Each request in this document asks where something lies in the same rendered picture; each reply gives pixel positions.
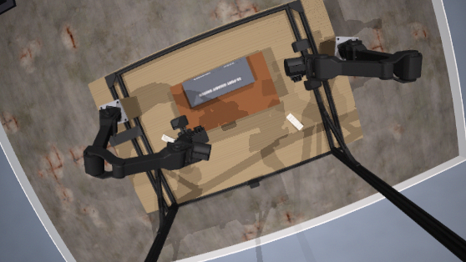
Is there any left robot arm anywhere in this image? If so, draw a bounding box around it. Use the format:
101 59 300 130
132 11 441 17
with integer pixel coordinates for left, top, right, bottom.
84 106 211 179

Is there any grey network switch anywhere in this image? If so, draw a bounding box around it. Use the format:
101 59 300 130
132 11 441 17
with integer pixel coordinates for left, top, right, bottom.
182 57 255 108

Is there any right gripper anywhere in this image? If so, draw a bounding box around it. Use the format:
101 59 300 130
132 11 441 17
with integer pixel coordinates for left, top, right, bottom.
291 38 322 91

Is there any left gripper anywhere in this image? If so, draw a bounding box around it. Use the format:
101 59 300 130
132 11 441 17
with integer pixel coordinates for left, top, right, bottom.
170 115 201 164

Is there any dark brown low bench with grey legs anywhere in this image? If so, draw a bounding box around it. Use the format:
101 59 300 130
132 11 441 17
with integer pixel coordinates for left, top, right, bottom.
170 53 281 131

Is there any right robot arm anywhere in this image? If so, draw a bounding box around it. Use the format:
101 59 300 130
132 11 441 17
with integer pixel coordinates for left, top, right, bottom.
284 39 423 83

